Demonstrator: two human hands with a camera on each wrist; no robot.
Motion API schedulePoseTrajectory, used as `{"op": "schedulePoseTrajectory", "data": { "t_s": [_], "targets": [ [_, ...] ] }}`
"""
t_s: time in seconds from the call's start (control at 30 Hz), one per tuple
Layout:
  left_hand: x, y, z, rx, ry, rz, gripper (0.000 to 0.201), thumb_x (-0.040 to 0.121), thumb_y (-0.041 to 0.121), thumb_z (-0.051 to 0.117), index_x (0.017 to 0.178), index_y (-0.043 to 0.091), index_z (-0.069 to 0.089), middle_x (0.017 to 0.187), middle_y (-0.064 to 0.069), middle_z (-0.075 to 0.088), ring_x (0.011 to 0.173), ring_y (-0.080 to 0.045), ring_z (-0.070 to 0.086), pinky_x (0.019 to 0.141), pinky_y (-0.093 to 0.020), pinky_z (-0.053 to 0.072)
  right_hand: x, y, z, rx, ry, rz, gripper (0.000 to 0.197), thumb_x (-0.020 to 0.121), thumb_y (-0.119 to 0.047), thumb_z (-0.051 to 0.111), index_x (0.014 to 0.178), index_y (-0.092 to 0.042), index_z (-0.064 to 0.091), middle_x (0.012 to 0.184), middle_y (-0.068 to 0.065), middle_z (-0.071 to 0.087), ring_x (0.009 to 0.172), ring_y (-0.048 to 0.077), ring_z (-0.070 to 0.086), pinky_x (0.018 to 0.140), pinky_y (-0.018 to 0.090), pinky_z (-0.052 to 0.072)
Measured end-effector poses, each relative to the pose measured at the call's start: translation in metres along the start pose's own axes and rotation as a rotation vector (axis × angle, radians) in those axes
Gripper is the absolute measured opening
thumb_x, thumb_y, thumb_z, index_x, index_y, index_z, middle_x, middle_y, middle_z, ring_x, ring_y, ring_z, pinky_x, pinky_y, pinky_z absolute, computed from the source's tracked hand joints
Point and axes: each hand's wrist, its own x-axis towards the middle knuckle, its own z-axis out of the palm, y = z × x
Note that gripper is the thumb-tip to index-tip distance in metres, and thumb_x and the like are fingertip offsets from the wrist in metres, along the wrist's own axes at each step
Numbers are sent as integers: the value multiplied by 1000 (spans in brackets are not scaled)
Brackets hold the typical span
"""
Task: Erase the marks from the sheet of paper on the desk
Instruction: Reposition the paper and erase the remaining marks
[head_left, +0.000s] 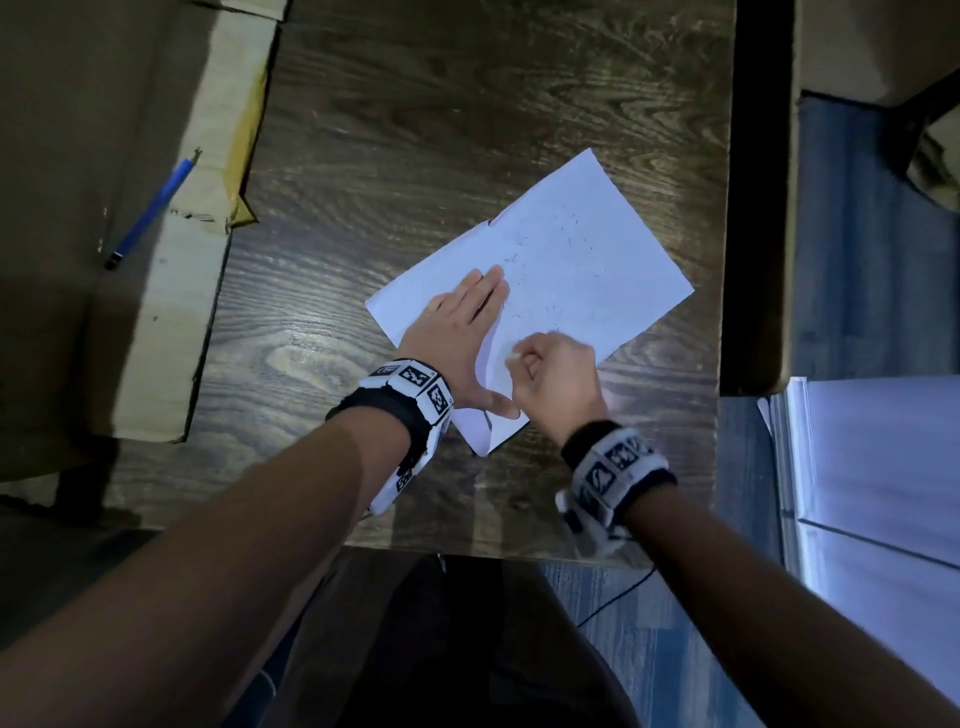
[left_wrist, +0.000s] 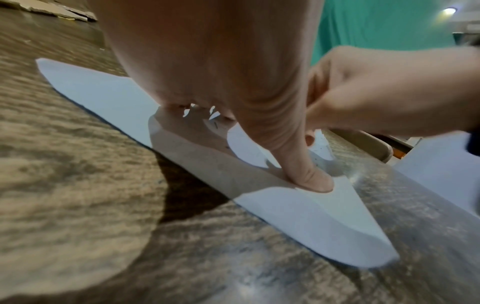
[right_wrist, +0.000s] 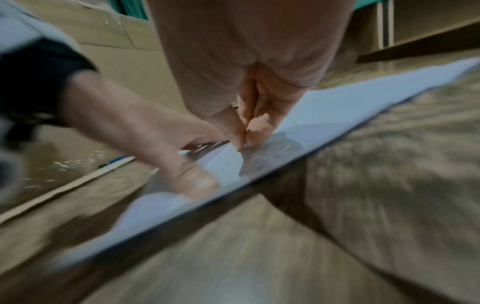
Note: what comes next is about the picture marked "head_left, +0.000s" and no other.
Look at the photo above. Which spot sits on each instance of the person's right hand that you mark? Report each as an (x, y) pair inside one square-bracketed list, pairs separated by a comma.
[(562, 390)]

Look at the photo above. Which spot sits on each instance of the person's left hand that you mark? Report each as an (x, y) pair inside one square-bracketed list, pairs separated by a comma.
[(450, 337)]

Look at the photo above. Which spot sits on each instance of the white paper sheet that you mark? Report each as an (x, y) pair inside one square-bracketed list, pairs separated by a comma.
[(585, 255)]

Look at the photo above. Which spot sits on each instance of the person's left forearm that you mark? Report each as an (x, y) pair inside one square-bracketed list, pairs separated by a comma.
[(187, 570)]

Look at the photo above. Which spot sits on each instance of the person's right forearm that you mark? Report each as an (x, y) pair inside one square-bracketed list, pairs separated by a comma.
[(787, 622)]

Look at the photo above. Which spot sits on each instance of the person's dark trousers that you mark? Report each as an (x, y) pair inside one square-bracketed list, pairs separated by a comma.
[(450, 652)]

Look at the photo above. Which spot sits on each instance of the black white marker wristband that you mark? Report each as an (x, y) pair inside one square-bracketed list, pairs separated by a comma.
[(416, 375), (615, 465)]

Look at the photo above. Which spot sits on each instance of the white panel with metal edge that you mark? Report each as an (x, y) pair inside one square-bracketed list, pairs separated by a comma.
[(877, 465)]

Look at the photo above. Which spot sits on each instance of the blue pencil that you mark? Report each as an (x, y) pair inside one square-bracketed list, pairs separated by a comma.
[(150, 214)]

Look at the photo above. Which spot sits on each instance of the brown cardboard box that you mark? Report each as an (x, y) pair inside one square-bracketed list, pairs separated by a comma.
[(75, 150)]

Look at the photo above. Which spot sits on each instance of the tan wooden cabinet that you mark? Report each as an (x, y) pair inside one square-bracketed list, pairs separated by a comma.
[(870, 37)]

